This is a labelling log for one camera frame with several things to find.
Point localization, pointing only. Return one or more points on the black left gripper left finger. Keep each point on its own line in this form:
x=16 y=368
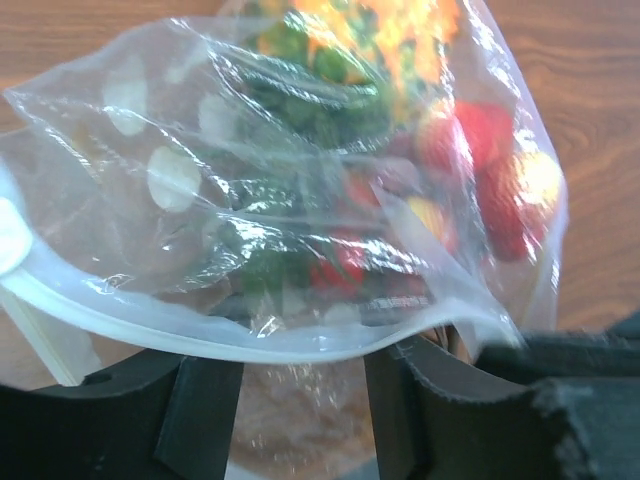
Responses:
x=153 y=415

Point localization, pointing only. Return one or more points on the fake strawberry bunch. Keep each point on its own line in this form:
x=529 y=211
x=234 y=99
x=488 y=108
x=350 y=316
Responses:
x=460 y=173

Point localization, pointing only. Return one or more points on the white fake garlic pieces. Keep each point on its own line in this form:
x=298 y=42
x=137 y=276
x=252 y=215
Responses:
x=164 y=128

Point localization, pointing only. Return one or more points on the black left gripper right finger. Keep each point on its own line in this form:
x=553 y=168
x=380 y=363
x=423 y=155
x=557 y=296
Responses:
x=437 y=417

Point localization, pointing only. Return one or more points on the clear zip top bag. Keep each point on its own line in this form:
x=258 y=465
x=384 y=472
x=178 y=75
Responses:
x=287 y=281

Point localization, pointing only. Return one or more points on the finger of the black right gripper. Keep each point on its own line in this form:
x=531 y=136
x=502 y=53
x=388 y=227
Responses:
x=611 y=353

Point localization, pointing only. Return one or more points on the fake pineapple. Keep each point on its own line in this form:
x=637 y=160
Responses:
x=343 y=75

